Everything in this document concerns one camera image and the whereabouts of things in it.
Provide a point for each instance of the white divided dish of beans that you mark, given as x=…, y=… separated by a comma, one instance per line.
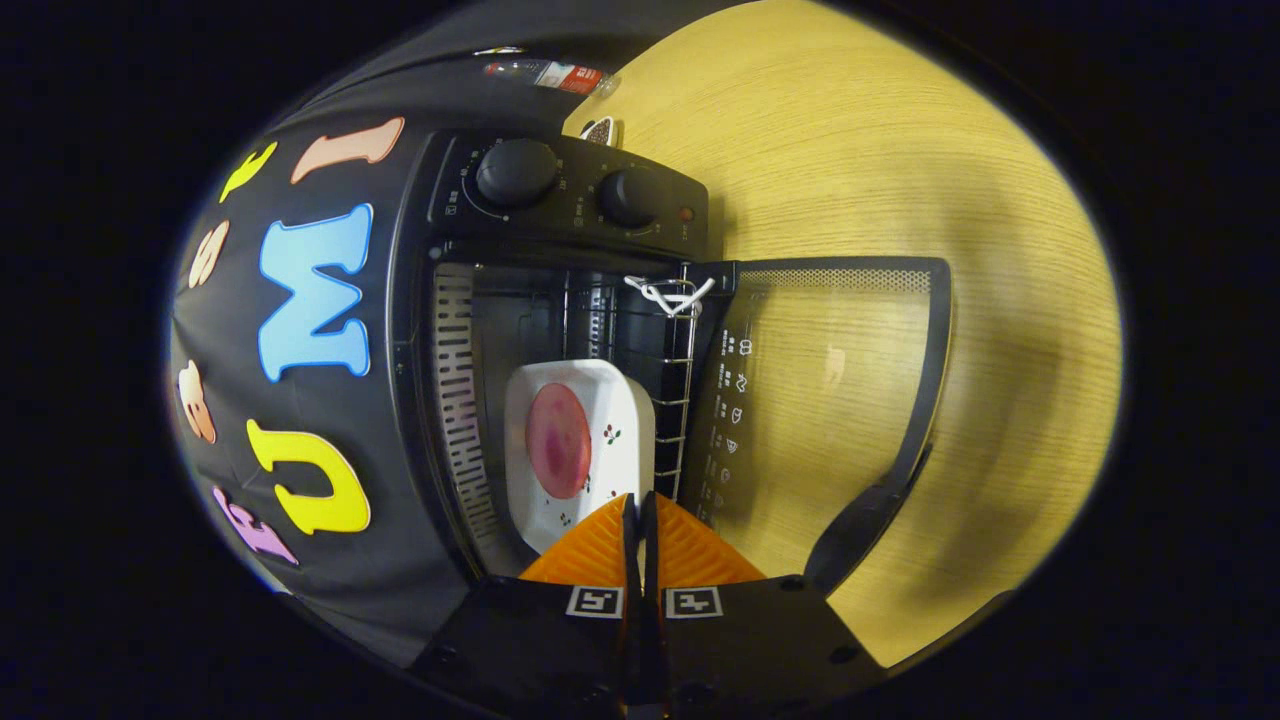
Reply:
x=600, y=132

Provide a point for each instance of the round pink ham slice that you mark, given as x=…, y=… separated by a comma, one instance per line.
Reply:
x=558, y=440

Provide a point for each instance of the black toaster oven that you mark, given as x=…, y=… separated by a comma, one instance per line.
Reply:
x=560, y=200

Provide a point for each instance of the white square plate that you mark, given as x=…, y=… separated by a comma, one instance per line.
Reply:
x=620, y=410

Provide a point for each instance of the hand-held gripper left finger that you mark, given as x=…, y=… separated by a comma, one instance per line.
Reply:
x=540, y=640

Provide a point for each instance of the clear red label water bottle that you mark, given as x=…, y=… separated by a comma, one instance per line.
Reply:
x=550, y=75

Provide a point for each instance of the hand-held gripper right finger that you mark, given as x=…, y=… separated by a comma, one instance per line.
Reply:
x=750, y=640

